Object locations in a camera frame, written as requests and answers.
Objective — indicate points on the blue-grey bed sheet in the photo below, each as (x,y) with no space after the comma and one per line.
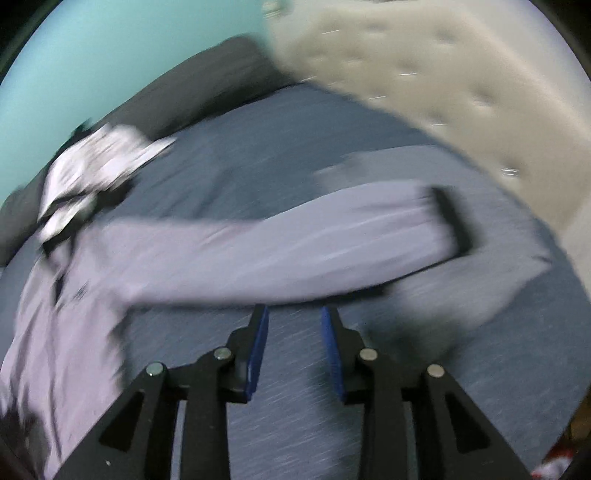
(258,152)

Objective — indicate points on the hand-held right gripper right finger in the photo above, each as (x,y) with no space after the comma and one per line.
(333,355)

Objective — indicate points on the lilac jacket with black trim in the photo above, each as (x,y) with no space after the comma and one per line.
(277,249)

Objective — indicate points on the black garment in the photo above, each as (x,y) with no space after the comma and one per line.
(108,196)

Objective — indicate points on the white black-trimmed garment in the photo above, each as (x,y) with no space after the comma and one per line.
(60,221)

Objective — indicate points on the printed white packet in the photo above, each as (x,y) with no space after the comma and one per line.
(554,468)

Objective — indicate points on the grey folded clothing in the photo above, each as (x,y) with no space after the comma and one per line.
(461,290)

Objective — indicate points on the cream tufted headboard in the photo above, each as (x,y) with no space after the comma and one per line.
(438,92)

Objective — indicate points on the dark grey rolled duvet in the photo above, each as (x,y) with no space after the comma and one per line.
(184,92)

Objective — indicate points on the white crumpled shirt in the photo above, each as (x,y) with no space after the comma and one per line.
(106,147)

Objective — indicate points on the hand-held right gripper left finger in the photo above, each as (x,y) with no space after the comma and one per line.
(256,350)

